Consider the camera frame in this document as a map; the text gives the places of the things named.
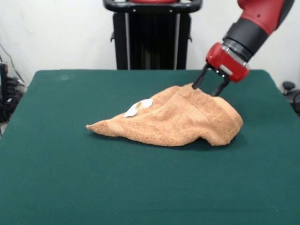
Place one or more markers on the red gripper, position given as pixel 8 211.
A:
pixel 225 63

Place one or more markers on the peach terry towel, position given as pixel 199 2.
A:
pixel 175 122

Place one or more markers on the red robot base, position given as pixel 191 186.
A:
pixel 152 1

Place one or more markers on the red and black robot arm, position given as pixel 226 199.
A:
pixel 255 25

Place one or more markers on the black office chair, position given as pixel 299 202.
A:
pixel 288 85

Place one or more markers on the dark green table cloth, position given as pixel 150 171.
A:
pixel 70 168

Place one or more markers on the black bag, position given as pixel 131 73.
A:
pixel 7 110

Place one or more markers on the black box with red mark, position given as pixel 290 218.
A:
pixel 3 79

